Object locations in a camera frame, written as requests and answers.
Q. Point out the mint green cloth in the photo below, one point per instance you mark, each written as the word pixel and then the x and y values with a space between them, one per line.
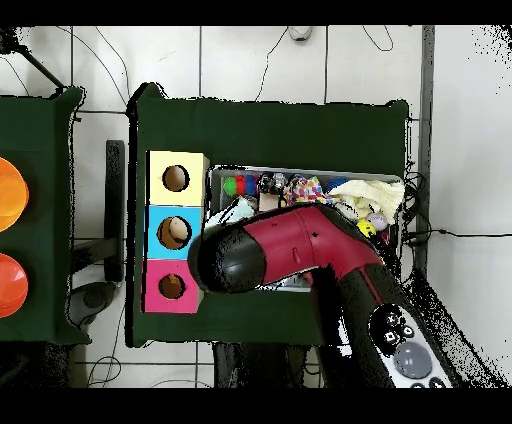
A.
pixel 234 213

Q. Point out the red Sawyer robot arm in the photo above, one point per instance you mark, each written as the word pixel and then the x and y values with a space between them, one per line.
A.
pixel 304 240

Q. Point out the shallow clear mesh bin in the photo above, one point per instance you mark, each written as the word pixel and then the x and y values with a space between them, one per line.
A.
pixel 214 188

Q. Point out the wooden box with three holes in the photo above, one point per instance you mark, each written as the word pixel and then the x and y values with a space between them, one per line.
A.
pixel 172 206

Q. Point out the colourful polka dot cloth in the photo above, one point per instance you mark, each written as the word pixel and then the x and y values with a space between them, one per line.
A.
pixel 306 190

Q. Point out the dark green table cloth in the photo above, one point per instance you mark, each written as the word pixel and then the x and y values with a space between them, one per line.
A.
pixel 44 160
pixel 264 132

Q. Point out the blue spiky ball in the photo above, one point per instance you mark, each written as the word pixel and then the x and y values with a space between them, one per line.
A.
pixel 337 184

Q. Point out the large yellow ball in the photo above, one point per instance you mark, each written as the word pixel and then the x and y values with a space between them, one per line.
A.
pixel 367 228

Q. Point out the cream yellow cloth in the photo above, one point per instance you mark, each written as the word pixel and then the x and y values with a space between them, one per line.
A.
pixel 372 196

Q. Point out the black stand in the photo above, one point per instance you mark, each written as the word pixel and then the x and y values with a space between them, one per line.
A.
pixel 115 200

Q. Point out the person's foot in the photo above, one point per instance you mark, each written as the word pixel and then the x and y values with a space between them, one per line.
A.
pixel 301 33

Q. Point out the orange bowl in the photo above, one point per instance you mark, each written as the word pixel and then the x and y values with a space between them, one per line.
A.
pixel 10 194
pixel 10 286

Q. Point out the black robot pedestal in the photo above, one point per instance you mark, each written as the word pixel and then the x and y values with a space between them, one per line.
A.
pixel 264 368

